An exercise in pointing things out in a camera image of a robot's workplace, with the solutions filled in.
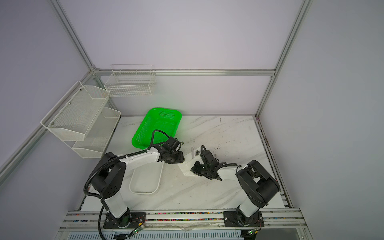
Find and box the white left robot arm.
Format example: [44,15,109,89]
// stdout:
[83,137,185,229]

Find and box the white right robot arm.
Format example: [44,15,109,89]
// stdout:
[191,145,281,229]

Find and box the green plastic basket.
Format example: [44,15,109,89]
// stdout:
[132,108,182,150]

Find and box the white rectangular tray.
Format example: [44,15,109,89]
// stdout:
[129,163,164,195]

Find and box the white mesh lower shelf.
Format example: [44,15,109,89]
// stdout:
[72,108,121,159]

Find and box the white mesh shelf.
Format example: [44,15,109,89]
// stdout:
[41,82,110,142]
[72,108,121,159]

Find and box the white mesh upper shelf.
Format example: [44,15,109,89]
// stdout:
[41,82,110,142]

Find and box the black corrugated cable hose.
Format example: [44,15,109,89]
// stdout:
[83,129,172,240]

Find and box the white wire basket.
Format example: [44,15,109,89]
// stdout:
[104,65,157,97]

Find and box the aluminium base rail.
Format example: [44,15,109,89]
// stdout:
[55,209,313,240]

